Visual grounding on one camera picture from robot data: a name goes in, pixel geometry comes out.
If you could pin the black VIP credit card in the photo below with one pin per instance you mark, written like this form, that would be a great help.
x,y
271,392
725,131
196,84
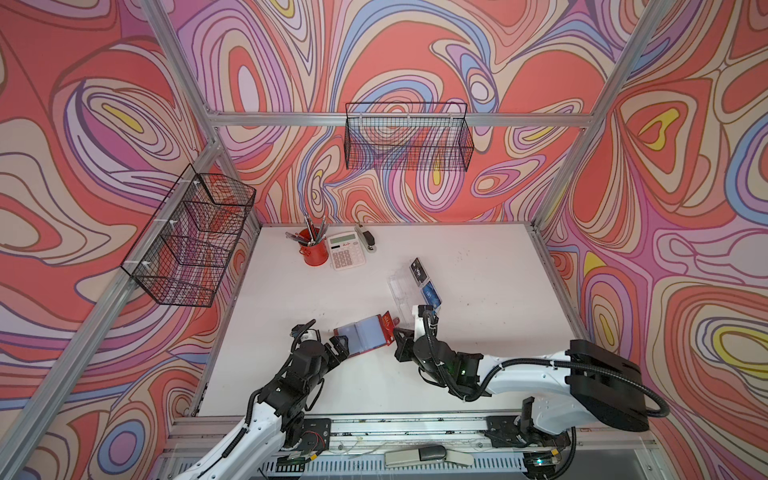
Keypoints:
x,y
418,272

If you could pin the aluminium frame post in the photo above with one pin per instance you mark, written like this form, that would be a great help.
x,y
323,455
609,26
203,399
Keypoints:
x,y
214,153

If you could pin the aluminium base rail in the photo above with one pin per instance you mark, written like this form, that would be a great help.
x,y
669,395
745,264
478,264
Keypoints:
x,y
354,434

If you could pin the black wire basket back wall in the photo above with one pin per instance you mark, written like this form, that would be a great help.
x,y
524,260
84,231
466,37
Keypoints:
x,y
405,135

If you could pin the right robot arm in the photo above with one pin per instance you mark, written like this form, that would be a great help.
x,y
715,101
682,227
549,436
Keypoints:
x,y
581,385

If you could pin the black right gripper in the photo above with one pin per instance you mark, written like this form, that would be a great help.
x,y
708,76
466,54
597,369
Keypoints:
x,y
404,345

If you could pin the grey foot pedal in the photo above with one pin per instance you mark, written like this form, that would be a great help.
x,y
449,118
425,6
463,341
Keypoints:
x,y
427,455

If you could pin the red leather card holder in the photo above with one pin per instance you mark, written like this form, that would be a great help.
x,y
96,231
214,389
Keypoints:
x,y
369,334

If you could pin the grey black stapler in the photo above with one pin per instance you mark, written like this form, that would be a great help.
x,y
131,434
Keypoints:
x,y
366,237

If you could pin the blue credit card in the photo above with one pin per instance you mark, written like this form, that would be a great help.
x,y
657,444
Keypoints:
x,y
431,296

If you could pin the clear acrylic card stand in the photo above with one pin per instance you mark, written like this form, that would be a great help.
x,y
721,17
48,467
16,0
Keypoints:
x,y
405,293

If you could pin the pink desk calculator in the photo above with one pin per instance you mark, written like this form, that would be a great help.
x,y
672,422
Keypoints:
x,y
345,250

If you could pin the pens and pencils bunch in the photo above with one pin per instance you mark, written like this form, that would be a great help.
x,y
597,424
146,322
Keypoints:
x,y
311,235

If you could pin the red metal pen bucket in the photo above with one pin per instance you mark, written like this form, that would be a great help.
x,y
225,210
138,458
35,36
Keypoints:
x,y
314,254

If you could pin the black wire basket left wall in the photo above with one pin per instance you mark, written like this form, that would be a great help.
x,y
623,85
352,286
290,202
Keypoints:
x,y
181,256

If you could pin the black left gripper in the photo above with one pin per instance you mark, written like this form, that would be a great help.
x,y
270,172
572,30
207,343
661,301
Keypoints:
x,y
333,359

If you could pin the black wire basket wall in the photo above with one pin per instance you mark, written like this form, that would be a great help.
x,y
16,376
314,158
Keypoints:
x,y
405,135
181,256

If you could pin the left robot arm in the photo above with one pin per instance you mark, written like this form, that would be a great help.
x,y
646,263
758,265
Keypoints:
x,y
275,412

